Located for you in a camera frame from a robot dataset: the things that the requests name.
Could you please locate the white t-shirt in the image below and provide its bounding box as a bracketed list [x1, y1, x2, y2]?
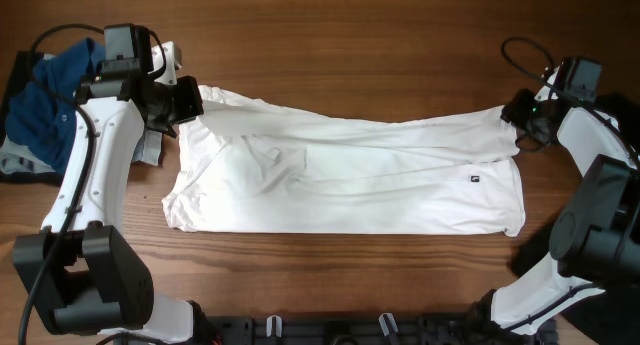
[162, 86, 526, 237]

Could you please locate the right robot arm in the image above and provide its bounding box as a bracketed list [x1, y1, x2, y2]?
[460, 57, 639, 344]

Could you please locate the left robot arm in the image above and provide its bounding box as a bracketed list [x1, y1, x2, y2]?
[12, 24, 219, 344]

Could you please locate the light grey folded garment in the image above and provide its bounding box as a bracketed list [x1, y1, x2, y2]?
[0, 53, 166, 176]

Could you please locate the blue polo shirt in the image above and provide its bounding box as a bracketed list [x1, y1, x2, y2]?
[5, 38, 105, 173]

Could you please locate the black garment right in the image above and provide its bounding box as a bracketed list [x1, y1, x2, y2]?
[510, 92, 639, 345]

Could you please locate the right black cable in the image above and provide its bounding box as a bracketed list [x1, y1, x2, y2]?
[500, 36, 640, 171]

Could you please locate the black cable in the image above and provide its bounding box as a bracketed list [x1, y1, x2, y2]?
[500, 36, 640, 171]
[17, 22, 111, 345]

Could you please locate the left black cable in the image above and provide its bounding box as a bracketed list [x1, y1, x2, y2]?
[17, 22, 111, 345]

